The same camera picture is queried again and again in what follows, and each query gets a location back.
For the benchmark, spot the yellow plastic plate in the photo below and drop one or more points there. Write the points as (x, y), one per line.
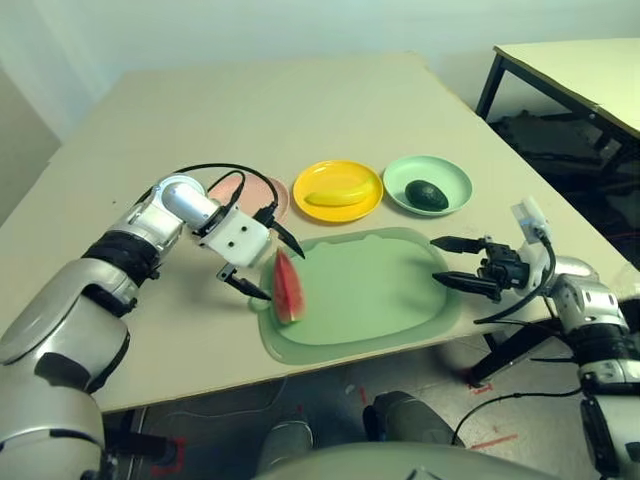
(340, 212)

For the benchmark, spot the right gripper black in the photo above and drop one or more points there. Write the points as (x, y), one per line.
(502, 267)

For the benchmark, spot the black work table leg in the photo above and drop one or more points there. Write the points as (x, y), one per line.
(500, 352)
(140, 442)

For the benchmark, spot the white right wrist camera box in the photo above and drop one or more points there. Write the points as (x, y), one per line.
(530, 215)

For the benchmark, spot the pale green plastic tray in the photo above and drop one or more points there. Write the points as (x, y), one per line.
(365, 300)

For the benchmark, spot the dark green avocado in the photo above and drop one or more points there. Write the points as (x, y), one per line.
(426, 196)

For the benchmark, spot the yellow banana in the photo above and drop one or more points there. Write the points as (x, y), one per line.
(340, 197)

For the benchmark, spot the side table with black frame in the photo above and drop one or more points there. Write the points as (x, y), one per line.
(575, 75)

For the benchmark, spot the grey robot leg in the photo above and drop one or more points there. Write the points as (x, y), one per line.
(287, 445)
(410, 420)

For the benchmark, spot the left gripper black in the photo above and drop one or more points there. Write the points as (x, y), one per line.
(226, 273)

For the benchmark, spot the pale green plastic plate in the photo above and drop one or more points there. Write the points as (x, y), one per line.
(455, 185)

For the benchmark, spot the silver robot torso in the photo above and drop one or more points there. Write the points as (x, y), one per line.
(400, 465)

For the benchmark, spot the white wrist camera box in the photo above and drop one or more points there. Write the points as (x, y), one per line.
(530, 215)
(237, 235)

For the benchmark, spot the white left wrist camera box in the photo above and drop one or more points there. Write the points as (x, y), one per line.
(237, 235)

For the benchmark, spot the grey right robot leg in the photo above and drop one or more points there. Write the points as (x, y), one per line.
(410, 420)

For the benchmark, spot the grey left robot leg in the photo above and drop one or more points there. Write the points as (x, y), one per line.
(287, 445)

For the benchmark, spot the red watermelon slice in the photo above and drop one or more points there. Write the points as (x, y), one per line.
(289, 290)

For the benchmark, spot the pink plastic plate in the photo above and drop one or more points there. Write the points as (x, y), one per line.
(280, 197)

